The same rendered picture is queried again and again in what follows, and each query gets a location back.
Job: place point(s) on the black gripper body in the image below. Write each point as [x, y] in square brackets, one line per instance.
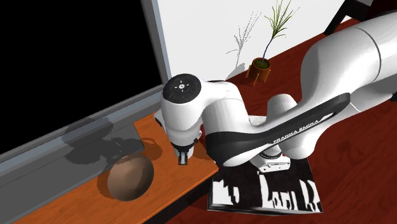
[183, 158]

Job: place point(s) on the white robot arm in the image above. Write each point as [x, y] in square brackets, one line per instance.
[223, 111]

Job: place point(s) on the orange wooden table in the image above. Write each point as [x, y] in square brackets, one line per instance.
[176, 186]

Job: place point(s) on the brown round ball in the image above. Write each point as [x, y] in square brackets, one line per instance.
[131, 178]

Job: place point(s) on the potted plant in brown pot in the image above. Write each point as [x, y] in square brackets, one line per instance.
[260, 69]

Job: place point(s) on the window with grey frame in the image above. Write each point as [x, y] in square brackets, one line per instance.
[77, 62]

